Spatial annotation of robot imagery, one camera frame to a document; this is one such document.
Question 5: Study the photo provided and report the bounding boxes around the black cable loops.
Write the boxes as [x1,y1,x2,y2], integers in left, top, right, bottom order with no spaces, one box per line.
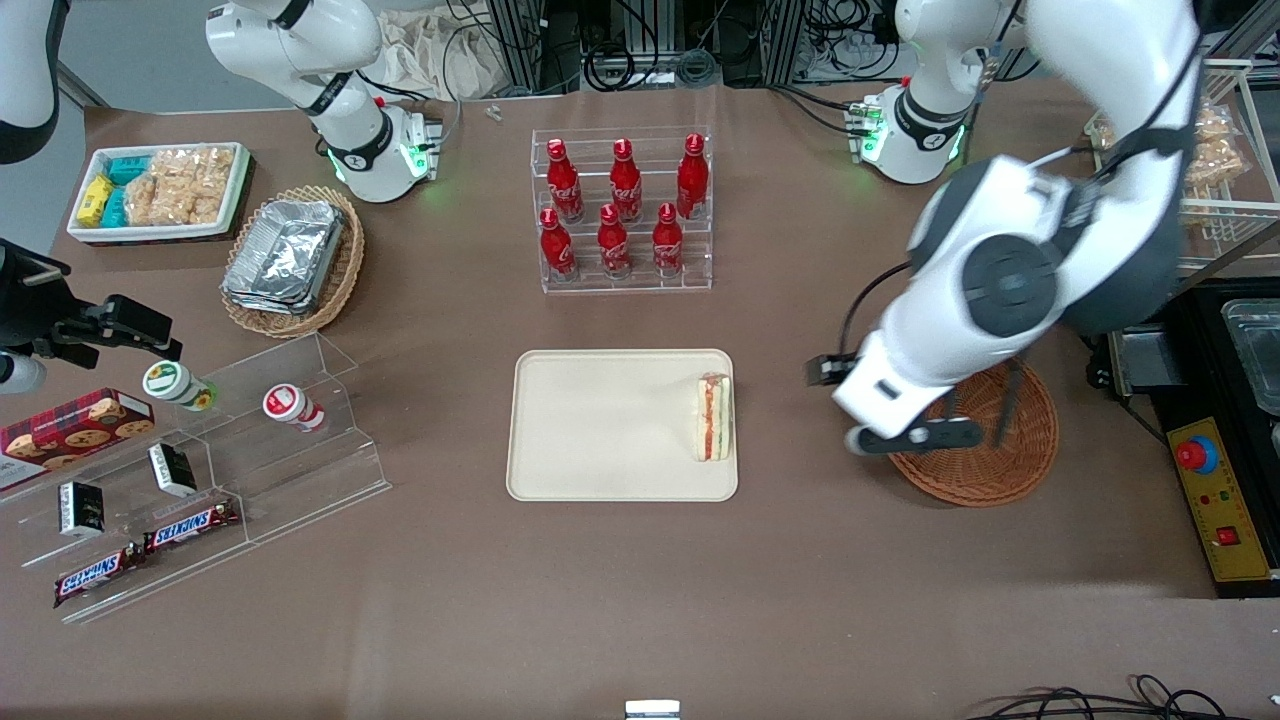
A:
[965,675,1241,720]

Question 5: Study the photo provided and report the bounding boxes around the yellow snack box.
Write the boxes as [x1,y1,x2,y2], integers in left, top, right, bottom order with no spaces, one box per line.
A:
[78,174,117,227]

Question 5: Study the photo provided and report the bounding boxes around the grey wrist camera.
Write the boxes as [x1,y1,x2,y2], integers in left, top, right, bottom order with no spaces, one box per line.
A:
[845,418,983,458]
[0,353,48,397]

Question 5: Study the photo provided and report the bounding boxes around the stacked aluminium foil trays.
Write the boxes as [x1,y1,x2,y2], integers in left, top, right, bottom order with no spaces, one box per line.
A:
[222,199,346,316]

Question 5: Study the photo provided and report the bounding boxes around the grey metal block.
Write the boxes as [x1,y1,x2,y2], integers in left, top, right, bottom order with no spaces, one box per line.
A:
[1105,328,1166,398]

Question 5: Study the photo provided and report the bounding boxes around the clear rectangular container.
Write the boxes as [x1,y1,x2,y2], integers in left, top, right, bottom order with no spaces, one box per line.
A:
[1222,298,1280,417]

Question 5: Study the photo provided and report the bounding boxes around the clear bag rice crackers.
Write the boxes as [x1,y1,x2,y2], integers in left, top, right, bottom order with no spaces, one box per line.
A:
[124,147,237,228]
[1185,100,1251,191]

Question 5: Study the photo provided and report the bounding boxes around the white wire basket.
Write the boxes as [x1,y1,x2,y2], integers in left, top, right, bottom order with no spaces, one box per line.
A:
[1085,60,1280,276]

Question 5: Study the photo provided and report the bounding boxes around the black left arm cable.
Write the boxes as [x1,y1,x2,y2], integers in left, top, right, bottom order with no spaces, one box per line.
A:
[840,262,911,359]

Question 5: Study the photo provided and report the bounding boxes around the coiled black cables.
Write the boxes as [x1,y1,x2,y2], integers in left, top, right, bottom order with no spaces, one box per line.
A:
[583,40,721,91]

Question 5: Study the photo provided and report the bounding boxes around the round brown wicker basket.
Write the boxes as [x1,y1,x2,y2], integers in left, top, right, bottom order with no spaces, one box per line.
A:
[888,358,1060,508]

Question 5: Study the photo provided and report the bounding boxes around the small black white box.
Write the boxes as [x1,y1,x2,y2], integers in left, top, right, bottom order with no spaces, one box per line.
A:
[148,442,199,498]
[57,481,107,538]

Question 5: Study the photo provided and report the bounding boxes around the beige cloth bag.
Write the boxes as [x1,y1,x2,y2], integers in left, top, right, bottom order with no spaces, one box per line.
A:
[372,8,506,103]

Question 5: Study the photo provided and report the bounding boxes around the clear acrylic bottle rack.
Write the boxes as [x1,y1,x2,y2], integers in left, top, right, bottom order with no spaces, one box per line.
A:
[530,127,714,295]

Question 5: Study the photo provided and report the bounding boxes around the triangular sandwich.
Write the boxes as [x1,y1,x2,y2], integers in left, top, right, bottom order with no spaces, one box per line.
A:
[696,373,736,463]

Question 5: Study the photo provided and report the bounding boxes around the beige rectangular tray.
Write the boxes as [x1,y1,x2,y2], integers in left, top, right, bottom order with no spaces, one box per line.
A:
[506,349,739,502]

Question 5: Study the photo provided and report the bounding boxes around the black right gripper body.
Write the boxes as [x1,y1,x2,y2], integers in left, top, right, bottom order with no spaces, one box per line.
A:
[0,238,73,353]

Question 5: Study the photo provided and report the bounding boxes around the red cola bottle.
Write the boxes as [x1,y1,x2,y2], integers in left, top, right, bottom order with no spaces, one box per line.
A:
[676,133,710,221]
[609,138,644,224]
[539,207,578,282]
[652,202,685,279]
[546,138,585,225]
[597,204,633,280]

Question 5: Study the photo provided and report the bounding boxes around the snickers chocolate bar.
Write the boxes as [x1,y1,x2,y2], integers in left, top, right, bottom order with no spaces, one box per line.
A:
[142,497,242,555]
[53,545,143,609]

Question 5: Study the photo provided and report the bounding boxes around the red plaid cookie box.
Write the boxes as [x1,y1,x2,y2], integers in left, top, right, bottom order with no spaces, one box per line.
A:
[0,388,157,491]

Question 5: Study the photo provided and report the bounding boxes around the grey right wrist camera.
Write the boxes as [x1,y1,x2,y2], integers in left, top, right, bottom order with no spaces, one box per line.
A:
[0,353,48,397]

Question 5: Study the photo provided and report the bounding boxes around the aluminium frame rack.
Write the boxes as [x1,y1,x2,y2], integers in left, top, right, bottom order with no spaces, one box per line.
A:
[488,0,583,98]

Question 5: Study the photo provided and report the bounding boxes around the thin black table cable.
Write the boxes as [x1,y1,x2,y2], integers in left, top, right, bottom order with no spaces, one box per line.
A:
[1130,395,1169,446]

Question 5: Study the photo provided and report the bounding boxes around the white plastic snack bin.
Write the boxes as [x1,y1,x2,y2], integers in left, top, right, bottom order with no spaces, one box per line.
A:
[66,142,251,244]

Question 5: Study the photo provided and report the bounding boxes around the black flat appliance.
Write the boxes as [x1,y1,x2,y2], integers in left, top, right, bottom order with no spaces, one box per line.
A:
[1150,280,1280,601]

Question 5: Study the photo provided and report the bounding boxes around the oval tan wicker basket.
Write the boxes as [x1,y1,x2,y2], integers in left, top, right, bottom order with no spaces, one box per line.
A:
[220,185,366,339]

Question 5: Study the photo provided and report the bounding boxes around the clear acrylic stepped display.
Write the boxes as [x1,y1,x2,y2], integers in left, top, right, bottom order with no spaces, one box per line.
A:
[0,332,393,626]

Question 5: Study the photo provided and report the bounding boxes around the red capped yogurt bottle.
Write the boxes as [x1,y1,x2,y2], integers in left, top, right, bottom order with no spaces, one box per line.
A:
[262,384,328,434]

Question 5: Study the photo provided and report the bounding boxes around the black right wrist bracket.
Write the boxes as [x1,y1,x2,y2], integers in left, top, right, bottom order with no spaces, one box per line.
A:
[50,294,185,367]

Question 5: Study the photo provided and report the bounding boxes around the yellow emergency stop box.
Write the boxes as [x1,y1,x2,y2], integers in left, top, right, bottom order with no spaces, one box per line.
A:
[1166,416,1276,583]

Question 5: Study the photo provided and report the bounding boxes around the green capped yogurt bottle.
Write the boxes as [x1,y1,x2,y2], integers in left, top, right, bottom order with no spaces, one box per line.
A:
[141,360,218,413]

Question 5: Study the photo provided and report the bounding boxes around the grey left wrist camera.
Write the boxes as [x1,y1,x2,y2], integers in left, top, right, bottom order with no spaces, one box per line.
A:
[845,418,983,458]

